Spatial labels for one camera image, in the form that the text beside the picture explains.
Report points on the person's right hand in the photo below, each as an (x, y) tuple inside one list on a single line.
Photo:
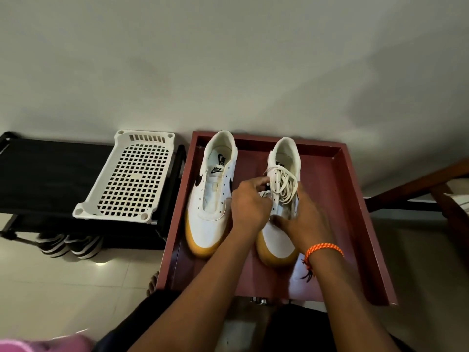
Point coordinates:
[(306, 227)]

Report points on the person's left hand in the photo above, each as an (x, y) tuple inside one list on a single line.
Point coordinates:
[(249, 208)]

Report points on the person's right thumb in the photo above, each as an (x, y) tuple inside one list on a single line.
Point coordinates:
[(281, 222)]

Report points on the person's left fingers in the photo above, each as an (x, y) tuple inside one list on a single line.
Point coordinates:
[(258, 183)]

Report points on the white sneaker with laces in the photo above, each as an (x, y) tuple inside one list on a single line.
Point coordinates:
[(276, 238)]

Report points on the white shoelace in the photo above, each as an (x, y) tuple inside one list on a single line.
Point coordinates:
[(283, 179)]

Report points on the person's right forearm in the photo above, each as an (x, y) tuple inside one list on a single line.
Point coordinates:
[(344, 304)]

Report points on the person's left forearm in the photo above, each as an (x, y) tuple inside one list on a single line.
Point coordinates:
[(198, 296)]

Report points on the orange braided wrist band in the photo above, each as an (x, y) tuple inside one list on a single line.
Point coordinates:
[(322, 248)]

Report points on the red wooden tray table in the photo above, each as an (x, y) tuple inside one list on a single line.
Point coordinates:
[(329, 201)]

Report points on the white sneaker without laces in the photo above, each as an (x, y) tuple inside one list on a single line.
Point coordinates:
[(209, 201)]

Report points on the small metal fitting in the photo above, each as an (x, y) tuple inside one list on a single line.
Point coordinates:
[(258, 300)]

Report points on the white plastic perforated basket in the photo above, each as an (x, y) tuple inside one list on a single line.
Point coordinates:
[(132, 179)]

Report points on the person's bare foot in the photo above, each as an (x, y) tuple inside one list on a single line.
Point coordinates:
[(152, 284)]

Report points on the brown wooden chair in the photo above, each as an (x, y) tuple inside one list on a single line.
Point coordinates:
[(450, 208)]

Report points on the white cushion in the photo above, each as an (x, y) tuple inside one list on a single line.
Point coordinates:
[(460, 201)]

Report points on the black white striped sandal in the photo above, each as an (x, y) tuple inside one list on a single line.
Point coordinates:
[(86, 247), (53, 245)]

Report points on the dark trousers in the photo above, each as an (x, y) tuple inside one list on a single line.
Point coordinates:
[(121, 335)]

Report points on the black shoe rack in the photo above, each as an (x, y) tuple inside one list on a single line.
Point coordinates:
[(47, 175)]

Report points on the pink cloth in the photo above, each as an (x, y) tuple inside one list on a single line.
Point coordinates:
[(55, 344)]

